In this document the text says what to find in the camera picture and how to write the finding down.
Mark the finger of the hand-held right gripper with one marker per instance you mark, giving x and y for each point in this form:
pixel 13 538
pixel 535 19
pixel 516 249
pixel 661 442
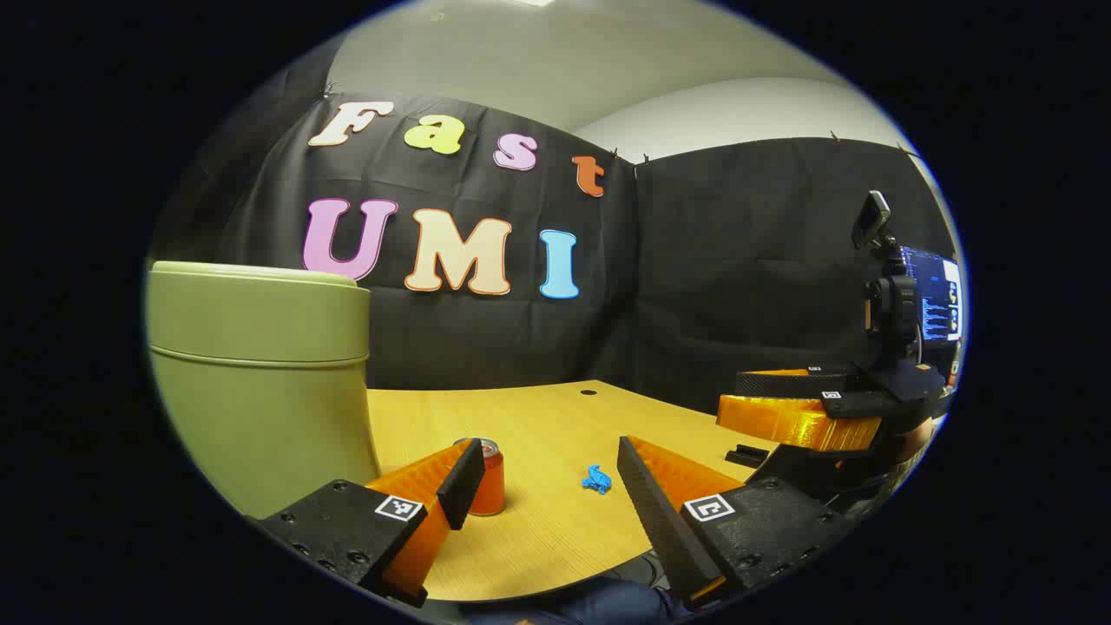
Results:
pixel 798 382
pixel 798 421

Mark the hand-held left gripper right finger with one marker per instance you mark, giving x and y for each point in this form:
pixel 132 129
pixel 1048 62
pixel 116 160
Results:
pixel 660 512

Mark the computer monitor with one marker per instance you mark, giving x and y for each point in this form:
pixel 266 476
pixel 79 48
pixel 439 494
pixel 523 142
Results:
pixel 937 295

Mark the red pop can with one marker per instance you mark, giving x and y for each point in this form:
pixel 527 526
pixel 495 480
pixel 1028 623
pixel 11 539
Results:
pixel 492 486

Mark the wooden desktop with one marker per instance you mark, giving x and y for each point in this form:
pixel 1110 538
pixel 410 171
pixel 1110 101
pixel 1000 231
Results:
pixel 555 425

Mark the small black flat object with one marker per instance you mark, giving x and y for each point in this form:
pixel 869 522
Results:
pixel 746 456

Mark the person's blue trouser leg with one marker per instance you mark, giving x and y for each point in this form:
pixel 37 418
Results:
pixel 590 603

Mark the blue paper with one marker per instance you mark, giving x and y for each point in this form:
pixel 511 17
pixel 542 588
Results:
pixel 597 479

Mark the green desktop garbage bin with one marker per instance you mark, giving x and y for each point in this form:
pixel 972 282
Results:
pixel 252 391

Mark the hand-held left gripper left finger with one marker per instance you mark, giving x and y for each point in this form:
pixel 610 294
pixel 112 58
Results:
pixel 464 486

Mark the black backdrop cloth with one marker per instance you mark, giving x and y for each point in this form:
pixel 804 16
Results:
pixel 720 260

